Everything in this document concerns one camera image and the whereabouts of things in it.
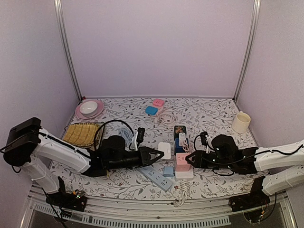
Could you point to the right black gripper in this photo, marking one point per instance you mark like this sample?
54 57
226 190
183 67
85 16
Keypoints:
198 160

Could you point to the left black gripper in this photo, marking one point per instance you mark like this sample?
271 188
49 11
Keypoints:
145 156

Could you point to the white power strip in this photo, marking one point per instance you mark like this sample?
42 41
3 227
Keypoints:
185 175

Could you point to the white charger with cable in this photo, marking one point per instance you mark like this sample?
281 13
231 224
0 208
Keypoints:
183 143

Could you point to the light blue plug adapter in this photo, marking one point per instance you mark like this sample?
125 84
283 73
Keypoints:
168 171

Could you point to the light blue power strip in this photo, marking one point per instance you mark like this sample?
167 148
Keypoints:
156 177

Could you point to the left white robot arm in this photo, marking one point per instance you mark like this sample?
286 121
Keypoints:
28 141

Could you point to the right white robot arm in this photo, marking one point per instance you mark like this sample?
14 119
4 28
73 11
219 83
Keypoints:
290 156

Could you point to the pink cube socket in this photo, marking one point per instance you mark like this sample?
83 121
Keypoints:
181 165

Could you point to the blue cube socket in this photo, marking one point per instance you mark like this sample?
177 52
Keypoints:
177 148

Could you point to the dark green cube socket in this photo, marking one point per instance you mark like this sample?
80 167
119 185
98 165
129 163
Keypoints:
179 129

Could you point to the blue case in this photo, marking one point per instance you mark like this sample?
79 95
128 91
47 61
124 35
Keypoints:
150 110

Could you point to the pink case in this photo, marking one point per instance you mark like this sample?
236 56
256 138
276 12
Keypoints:
158 102

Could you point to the cream mug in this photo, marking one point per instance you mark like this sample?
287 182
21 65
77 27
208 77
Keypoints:
241 122

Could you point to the yellow woven basket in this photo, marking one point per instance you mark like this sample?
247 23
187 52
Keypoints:
79 134

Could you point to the pink plate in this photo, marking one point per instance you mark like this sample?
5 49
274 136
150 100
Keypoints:
99 110

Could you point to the white bowl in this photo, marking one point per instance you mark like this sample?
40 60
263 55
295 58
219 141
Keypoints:
88 108

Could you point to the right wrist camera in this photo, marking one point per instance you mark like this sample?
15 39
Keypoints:
204 141

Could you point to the front aluminium rail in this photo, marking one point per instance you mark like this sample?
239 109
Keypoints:
120 213

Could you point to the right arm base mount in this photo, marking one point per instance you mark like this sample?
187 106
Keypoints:
255 198

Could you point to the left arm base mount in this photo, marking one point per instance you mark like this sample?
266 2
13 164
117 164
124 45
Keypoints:
75 200

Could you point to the right aluminium frame post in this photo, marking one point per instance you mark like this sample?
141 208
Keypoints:
250 43

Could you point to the aluminium frame post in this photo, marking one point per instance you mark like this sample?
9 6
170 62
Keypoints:
66 48
250 43

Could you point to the left aluminium frame post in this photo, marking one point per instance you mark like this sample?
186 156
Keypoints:
66 48

